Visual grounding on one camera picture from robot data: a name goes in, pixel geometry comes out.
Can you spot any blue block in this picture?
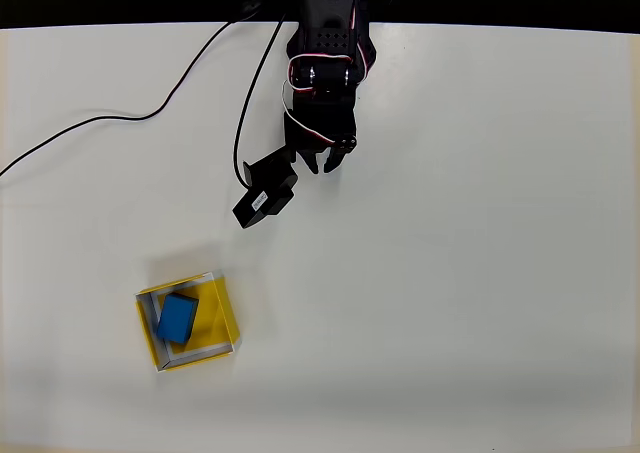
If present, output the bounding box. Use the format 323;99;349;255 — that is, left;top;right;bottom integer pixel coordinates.
155;293;200;346

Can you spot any yellow open paper box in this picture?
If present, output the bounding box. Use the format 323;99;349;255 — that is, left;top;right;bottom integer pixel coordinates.
134;269;244;374

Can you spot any black camera cable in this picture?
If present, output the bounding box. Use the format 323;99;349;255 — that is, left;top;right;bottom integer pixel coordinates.
0;0;289;189

